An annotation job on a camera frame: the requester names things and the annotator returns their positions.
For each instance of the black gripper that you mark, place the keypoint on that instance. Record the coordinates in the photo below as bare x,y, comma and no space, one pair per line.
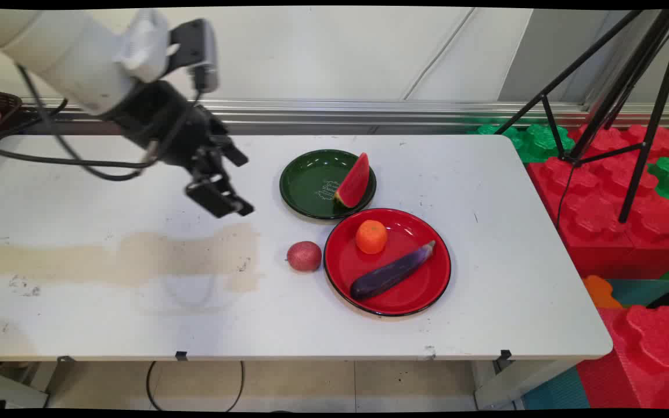
163,119

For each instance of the toy purple eggplant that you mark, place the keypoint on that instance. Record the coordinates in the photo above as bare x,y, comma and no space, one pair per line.
389,274

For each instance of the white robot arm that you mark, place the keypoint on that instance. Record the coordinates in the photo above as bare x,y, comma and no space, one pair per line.
61,52

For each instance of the green round plate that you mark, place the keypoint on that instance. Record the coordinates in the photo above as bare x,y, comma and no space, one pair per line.
308,183

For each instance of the toy red apple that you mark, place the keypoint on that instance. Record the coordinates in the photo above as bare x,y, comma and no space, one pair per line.
304,256

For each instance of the toy watermelon slice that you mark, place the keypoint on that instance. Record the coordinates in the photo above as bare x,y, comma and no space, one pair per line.
356,183

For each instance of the toy orange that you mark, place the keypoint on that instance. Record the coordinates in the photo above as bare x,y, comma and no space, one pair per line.
371,237

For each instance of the red round plate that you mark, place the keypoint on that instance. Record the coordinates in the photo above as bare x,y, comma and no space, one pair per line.
410,284

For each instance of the white table leg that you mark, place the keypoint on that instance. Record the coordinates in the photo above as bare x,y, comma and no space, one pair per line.
514,386

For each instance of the large red foam block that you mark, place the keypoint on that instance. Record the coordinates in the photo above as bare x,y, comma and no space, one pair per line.
596,220

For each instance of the orange foam block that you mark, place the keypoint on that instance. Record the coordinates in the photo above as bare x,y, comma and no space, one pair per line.
600,291

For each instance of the black tripod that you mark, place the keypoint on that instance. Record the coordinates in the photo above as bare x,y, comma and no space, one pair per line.
630,69

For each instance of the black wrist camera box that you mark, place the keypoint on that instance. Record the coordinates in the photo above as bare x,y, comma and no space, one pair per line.
200,49

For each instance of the aluminium wall rail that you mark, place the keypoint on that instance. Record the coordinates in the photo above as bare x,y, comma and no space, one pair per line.
369,113

